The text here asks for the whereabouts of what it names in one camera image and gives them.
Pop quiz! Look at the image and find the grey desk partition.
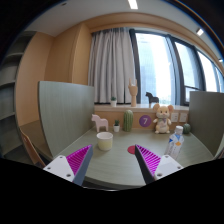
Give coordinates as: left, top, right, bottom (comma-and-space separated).
188, 91, 224, 156
38, 81, 94, 157

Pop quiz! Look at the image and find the white wall socket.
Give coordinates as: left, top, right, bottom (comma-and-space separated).
171, 113, 179, 122
179, 113, 187, 122

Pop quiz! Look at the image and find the small round green cactus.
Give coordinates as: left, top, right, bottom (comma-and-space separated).
183, 123, 191, 134

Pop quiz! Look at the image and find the small potted plant white pot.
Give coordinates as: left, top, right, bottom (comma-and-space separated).
113, 120, 120, 132

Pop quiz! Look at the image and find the plush mouse toy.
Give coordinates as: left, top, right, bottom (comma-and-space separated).
153, 103, 174, 134

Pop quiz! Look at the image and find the right grey desk partition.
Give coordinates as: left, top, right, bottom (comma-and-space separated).
188, 91, 224, 156

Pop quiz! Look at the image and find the pink wooden horse figurine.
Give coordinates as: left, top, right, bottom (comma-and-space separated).
91, 114, 108, 131

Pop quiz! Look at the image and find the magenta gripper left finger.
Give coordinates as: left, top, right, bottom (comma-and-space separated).
44, 145, 93, 186

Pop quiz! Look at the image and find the grey wall shelf unit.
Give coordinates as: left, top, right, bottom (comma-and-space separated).
0, 31, 35, 158

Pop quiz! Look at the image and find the left grey desk partition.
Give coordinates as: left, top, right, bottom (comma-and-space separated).
38, 81, 94, 157

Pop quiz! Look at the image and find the red round coaster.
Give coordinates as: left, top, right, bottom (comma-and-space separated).
127, 145, 135, 154

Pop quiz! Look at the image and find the black horse figurine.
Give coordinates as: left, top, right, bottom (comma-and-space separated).
145, 92, 159, 104

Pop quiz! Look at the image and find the wooden hand sculpture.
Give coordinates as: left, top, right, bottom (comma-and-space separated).
128, 81, 138, 107

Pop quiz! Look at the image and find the potted plant on windowsill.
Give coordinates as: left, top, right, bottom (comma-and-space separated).
110, 96, 117, 107

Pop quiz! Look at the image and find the clear plastic water bottle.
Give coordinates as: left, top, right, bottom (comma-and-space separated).
165, 126, 184, 159

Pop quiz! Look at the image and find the grey curtain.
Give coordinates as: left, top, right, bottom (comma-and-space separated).
88, 27, 135, 104

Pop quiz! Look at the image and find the tall green ceramic cactus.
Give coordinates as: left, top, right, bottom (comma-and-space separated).
123, 110, 133, 132

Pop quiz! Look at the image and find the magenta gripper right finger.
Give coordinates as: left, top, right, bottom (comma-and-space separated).
135, 145, 183, 184

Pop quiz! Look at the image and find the purple round number sign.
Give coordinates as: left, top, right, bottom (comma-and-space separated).
139, 115, 152, 127

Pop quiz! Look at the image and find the white and yellow paper cup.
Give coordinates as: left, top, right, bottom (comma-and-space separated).
96, 132, 113, 151

